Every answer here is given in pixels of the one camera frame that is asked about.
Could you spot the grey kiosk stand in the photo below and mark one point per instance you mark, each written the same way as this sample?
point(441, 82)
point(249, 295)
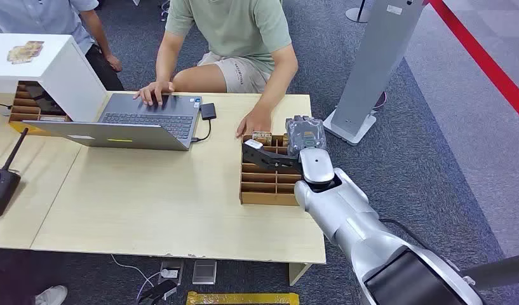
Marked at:
point(377, 54)

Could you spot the bystander's left forearm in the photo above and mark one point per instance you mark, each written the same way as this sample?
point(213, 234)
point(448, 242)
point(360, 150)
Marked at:
point(97, 33)

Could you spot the person's left forearm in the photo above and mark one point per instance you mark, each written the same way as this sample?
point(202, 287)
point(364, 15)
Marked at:
point(278, 84)

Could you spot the white cabinet box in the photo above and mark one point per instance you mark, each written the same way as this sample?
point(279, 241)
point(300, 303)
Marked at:
point(70, 80)

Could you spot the black router with antennas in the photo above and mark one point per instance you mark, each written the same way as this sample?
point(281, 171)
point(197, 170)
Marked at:
point(2, 189)

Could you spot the bystander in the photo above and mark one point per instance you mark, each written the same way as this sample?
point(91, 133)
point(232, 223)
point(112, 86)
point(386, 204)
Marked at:
point(40, 17)

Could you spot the person's right hand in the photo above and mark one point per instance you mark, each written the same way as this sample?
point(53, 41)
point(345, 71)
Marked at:
point(155, 90)

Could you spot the black external drive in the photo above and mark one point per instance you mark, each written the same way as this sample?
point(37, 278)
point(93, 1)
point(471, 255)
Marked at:
point(208, 111)

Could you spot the wooden card holder tray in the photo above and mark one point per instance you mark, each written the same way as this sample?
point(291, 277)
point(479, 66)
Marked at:
point(267, 187)

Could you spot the grey floor plate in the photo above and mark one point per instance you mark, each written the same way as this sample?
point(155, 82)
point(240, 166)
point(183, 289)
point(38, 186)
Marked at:
point(204, 271)

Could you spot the person's left hand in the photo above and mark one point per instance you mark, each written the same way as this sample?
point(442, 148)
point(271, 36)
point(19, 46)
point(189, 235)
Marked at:
point(253, 122)

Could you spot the black floor device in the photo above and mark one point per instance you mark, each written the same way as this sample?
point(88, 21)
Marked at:
point(158, 291)

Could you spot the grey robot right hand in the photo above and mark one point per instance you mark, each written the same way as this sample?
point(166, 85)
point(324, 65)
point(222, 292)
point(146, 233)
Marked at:
point(305, 126)

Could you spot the grey laptop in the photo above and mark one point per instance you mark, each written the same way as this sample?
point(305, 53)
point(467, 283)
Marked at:
point(149, 118)

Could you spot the stack of printed cards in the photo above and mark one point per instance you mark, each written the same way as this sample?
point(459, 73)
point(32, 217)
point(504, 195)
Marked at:
point(25, 51)

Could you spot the person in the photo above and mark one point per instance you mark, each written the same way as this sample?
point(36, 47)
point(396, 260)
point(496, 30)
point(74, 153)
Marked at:
point(234, 25)

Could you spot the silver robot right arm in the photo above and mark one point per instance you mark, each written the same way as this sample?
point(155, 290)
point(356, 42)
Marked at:
point(347, 210)

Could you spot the wooden organizer with dark items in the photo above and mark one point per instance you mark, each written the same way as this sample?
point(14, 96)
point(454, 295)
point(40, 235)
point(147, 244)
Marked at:
point(30, 105)

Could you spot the yellow floor tape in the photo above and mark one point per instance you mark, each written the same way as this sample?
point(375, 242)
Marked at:
point(242, 299)

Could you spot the hotel key card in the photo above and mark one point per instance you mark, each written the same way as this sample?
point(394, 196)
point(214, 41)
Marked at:
point(262, 136)

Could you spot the person's leg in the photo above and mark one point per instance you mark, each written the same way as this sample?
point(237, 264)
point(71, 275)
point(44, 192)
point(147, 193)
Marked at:
point(15, 286)

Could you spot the dark grey pole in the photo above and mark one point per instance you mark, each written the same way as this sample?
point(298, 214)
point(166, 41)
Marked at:
point(499, 271)

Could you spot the floor power socket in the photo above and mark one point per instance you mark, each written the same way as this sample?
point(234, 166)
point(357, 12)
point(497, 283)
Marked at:
point(171, 269)

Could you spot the office chair base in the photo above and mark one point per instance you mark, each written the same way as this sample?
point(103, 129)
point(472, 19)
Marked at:
point(164, 10)

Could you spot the bystander's left hand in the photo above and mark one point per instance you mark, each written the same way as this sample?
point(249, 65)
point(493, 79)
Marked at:
point(114, 63)

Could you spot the person's right forearm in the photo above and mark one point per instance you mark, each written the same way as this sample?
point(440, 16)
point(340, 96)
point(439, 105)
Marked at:
point(166, 63)

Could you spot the light wooden table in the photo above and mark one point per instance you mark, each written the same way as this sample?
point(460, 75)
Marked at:
point(158, 202)
point(36, 168)

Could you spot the stanchion base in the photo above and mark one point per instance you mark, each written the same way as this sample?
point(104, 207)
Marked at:
point(357, 14)

